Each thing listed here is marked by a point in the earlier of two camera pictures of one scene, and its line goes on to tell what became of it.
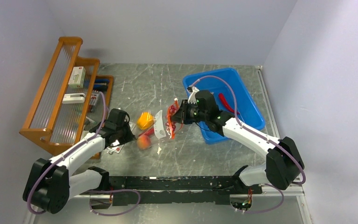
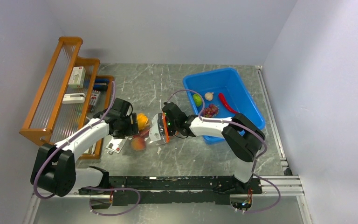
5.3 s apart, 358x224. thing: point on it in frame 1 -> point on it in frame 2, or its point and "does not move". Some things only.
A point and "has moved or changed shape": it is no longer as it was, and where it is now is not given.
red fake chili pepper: (226, 104) does not move
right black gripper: (182, 115) -> (170, 133)
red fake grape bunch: (173, 110) has moved or changed shape
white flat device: (74, 98) does not move
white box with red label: (77, 79) does not move
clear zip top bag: (159, 125) has moved or changed shape
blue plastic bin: (231, 96) does not move
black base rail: (205, 189) does not move
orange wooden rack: (72, 100) does not move
